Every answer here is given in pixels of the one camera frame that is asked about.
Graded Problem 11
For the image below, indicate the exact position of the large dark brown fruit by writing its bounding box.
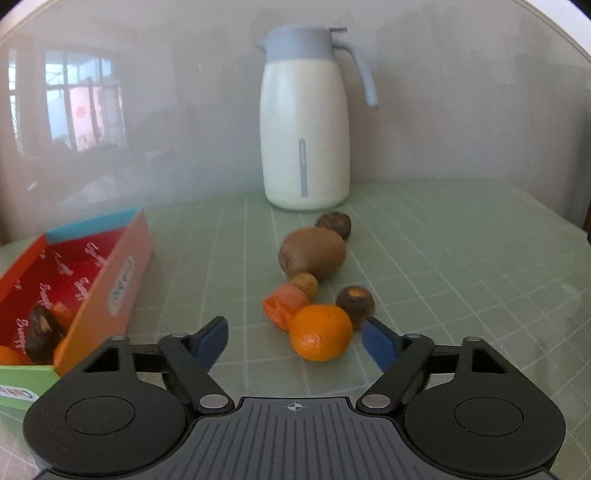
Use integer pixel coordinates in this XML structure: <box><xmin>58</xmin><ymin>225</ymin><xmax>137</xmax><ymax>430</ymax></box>
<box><xmin>24</xmin><ymin>306</ymin><xmax>63</xmax><ymax>365</ymax></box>

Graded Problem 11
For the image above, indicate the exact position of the green grid tablecloth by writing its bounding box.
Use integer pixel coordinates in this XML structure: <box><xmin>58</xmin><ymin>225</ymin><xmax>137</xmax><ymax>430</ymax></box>
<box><xmin>0</xmin><ymin>178</ymin><xmax>591</xmax><ymax>480</ymax></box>

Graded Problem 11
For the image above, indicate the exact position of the white thermos jug grey lid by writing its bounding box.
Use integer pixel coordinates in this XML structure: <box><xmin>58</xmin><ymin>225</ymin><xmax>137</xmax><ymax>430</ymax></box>
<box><xmin>255</xmin><ymin>25</ymin><xmax>379</xmax><ymax>213</ymax></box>

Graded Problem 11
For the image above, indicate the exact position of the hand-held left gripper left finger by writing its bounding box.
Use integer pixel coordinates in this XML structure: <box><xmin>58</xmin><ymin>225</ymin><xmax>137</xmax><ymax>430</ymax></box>
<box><xmin>69</xmin><ymin>316</ymin><xmax>232</xmax><ymax>415</ymax></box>

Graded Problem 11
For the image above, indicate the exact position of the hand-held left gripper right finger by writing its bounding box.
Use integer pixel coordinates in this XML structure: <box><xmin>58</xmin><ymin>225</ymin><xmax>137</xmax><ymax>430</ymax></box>
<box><xmin>355</xmin><ymin>318</ymin><xmax>518</xmax><ymax>414</ymax></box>

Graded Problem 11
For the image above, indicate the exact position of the large orange-red fruit piece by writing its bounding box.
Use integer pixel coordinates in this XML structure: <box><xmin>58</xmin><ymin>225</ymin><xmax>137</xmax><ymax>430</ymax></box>
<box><xmin>48</xmin><ymin>302</ymin><xmax>77</xmax><ymax>328</ymax></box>

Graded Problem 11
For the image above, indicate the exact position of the colourful cardboard box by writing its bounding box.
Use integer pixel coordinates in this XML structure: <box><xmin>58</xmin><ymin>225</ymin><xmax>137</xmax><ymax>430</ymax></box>
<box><xmin>0</xmin><ymin>207</ymin><xmax>155</xmax><ymax>411</ymax></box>

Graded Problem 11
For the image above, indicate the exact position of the large brown kiwi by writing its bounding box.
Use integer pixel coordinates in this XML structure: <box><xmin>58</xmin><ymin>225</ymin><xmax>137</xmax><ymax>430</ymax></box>
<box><xmin>279</xmin><ymin>227</ymin><xmax>348</xmax><ymax>280</ymax></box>

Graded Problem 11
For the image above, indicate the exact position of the small dark brown fruit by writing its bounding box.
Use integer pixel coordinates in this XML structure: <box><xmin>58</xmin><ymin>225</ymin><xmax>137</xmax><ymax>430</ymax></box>
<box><xmin>335</xmin><ymin>286</ymin><xmax>375</xmax><ymax>330</ymax></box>

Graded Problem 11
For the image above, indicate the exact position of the small light brown fruit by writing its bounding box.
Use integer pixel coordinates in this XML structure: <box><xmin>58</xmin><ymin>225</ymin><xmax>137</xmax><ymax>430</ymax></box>
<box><xmin>289</xmin><ymin>272</ymin><xmax>320</xmax><ymax>298</ymax></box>

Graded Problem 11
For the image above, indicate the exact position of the dark brown round fruit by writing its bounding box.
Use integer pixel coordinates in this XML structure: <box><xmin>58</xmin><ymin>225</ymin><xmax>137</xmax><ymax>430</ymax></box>
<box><xmin>316</xmin><ymin>211</ymin><xmax>352</xmax><ymax>241</ymax></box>

